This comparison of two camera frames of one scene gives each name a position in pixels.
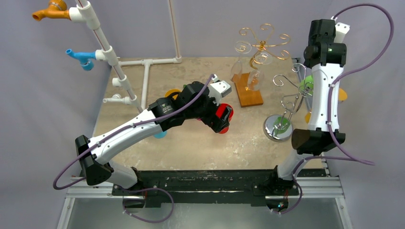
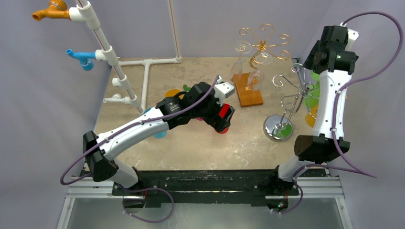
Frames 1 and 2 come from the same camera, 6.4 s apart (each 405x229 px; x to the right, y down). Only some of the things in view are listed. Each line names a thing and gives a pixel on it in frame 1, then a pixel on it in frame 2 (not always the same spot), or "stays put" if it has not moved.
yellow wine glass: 172,91 stays put
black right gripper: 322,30 → 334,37
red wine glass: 220,110 stays put
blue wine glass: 160,135 stays put
